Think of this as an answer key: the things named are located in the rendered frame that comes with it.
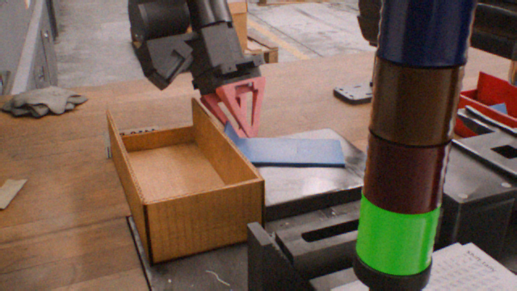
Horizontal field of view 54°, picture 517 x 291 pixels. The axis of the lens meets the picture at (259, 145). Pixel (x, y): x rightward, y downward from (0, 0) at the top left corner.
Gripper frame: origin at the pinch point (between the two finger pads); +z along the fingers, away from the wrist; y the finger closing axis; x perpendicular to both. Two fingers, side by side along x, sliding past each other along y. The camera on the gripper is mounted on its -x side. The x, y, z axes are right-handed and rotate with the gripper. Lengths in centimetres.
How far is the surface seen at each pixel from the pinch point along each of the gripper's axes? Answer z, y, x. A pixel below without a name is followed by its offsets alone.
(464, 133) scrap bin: 9.6, 10.8, 29.0
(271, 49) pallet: -55, -283, 203
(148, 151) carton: -1.5, -7.9, -11.1
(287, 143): 2.9, 3.4, 3.7
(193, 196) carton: 4.0, 15.5, -16.0
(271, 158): 3.9, 5.3, -0.5
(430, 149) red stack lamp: 2.5, 44.5, -16.4
